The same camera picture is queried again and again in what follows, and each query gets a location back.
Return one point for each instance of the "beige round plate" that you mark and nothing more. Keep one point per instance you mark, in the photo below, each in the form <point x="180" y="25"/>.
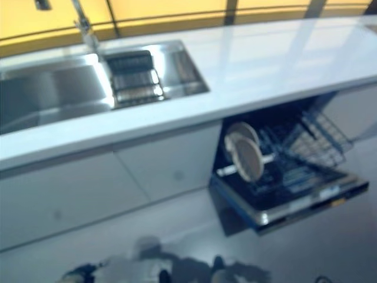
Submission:
<point x="241" y="132"/>
<point x="248" y="160"/>

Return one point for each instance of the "open black dishwasher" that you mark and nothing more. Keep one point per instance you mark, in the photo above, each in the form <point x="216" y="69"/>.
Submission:
<point x="279" y="200"/>

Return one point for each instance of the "white glossy cabinet door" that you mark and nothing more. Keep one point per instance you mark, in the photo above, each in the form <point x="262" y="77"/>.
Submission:
<point x="59" y="191"/>
<point x="165" y="159"/>

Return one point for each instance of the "black steel dish rack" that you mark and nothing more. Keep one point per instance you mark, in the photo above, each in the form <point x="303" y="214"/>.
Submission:
<point x="132" y="79"/>

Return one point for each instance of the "right black robot foot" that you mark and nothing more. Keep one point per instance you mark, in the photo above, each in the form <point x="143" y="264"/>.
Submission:
<point x="218" y="262"/>

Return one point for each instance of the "black robot foot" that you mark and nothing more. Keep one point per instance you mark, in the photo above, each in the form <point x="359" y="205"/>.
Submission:
<point x="165" y="275"/>
<point x="218" y="262"/>

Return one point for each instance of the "left black robot foot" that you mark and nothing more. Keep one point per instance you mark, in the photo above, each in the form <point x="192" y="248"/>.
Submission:
<point x="165" y="275"/>

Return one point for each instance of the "stainless steel sink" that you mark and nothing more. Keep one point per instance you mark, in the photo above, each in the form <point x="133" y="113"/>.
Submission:
<point x="59" y="91"/>

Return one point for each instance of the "chrome pull-out faucet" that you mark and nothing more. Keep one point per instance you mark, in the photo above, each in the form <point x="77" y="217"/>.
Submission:
<point x="85" y="26"/>

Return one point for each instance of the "dark window frame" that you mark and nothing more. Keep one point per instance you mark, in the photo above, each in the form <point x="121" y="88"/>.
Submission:
<point x="231" y="9"/>

